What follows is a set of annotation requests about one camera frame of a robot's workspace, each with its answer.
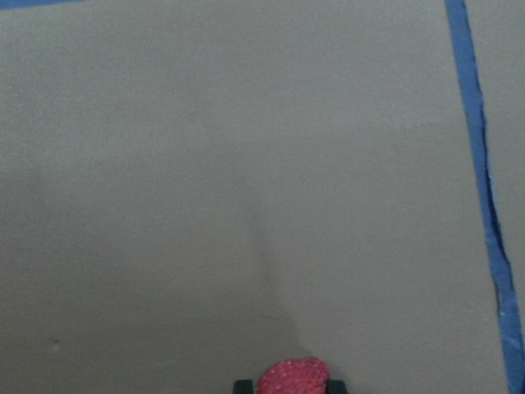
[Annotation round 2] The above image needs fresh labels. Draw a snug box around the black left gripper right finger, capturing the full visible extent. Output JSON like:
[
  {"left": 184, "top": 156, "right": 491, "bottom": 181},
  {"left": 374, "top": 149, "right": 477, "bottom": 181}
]
[{"left": 326, "top": 379, "right": 348, "bottom": 394}]

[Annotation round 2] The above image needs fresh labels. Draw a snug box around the red strawberry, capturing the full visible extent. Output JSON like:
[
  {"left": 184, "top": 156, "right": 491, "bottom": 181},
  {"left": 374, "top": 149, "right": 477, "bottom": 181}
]
[{"left": 255, "top": 357, "right": 331, "bottom": 394}]

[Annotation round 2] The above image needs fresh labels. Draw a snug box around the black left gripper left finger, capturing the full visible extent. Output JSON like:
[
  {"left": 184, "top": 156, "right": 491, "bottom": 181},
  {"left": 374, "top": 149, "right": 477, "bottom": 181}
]
[{"left": 233, "top": 379, "right": 258, "bottom": 394}]

